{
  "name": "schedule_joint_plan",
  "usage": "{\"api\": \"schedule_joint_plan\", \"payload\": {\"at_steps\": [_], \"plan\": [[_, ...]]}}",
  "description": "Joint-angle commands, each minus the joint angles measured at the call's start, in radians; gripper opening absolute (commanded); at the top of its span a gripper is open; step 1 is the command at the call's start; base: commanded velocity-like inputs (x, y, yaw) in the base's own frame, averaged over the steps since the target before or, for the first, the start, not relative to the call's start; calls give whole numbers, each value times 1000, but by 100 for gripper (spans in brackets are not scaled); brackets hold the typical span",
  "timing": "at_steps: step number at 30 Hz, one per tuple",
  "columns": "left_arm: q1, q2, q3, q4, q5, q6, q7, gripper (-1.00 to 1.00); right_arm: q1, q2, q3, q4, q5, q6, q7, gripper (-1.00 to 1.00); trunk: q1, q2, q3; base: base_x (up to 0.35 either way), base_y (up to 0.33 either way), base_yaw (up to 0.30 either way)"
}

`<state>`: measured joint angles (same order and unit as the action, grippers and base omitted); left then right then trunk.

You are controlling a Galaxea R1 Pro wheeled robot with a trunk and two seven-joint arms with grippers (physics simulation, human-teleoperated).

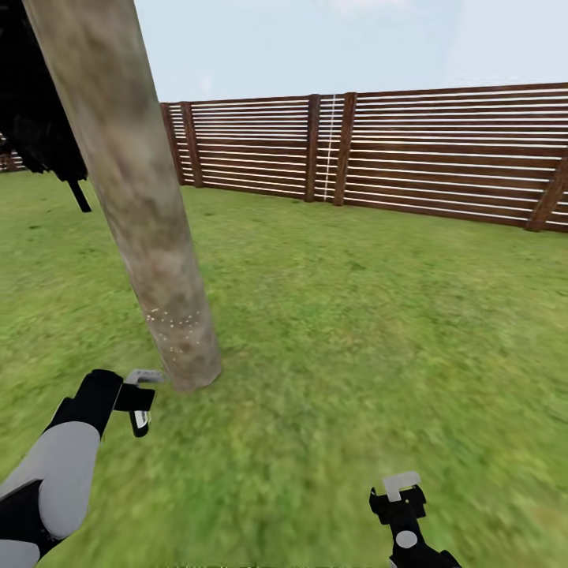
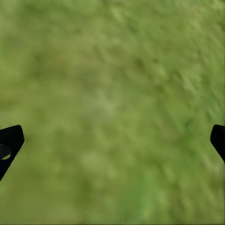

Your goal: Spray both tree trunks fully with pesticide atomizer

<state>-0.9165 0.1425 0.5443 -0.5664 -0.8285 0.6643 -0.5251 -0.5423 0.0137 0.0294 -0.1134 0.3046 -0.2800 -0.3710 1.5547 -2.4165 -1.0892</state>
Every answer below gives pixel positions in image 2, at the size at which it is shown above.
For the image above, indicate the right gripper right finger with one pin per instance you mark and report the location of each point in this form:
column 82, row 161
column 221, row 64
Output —
column 217, row 139

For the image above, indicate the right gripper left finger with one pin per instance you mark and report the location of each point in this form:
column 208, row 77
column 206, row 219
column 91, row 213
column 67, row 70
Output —
column 11, row 140

